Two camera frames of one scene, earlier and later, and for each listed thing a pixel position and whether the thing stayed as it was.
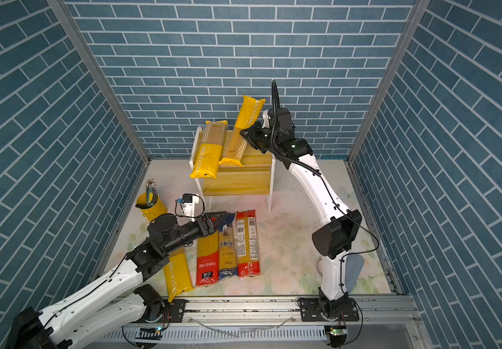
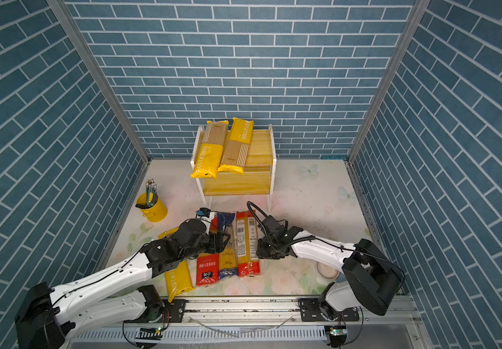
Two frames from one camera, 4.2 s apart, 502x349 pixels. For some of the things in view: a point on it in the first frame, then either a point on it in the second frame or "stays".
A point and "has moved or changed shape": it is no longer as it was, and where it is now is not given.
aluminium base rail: x=260 y=321 stays
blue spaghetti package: x=228 y=260 stays
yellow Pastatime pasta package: x=177 y=275 stays
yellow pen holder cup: x=150 y=212 stays
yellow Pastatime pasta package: x=210 y=150 stays
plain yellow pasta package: x=249 y=114 has moved or changed shape
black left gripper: x=204 y=225 to x=220 y=246
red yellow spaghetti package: x=207 y=259 stays
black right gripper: x=257 y=132 to x=262 y=251
